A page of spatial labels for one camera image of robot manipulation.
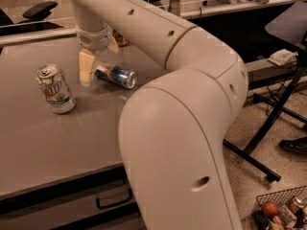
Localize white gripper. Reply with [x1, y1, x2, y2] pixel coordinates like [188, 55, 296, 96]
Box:
[76, 25, 119, 87]

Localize blue silver redbull can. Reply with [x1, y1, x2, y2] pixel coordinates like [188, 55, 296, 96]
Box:
[94, 62, 137, 89]

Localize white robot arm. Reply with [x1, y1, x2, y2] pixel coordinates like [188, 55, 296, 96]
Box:
[71, 0, 248, 230]

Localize orange gold soda can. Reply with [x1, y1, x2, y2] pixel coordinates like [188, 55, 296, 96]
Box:
[113, 30, 129, 47]

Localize white green 7up can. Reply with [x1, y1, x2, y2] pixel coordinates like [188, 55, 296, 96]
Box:
[35, 63, 76, 114]

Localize grey cabinet drawer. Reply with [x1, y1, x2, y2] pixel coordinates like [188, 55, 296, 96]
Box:
[0, 179, 146, 230]

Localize white folded packet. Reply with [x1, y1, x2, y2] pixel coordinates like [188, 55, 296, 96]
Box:
[269, 49, 297, 66]

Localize black metal stand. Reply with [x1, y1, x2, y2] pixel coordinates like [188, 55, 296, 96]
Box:
[223, 51, 307, 182]

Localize black shoe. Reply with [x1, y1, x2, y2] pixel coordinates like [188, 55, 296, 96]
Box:
[279, 137, 307, 154]

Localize red apple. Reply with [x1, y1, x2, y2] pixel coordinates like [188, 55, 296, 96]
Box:
[261, 201, 278, 218]

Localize small jar in basket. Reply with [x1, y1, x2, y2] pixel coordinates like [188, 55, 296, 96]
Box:
[289, 196, 304, 216]

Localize black drawer handle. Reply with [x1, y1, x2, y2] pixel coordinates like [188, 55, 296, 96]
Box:
[95, 189, 132, 210]

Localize black wire basket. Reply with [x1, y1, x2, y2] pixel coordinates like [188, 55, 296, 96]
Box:
[251, 186, 307, 230]

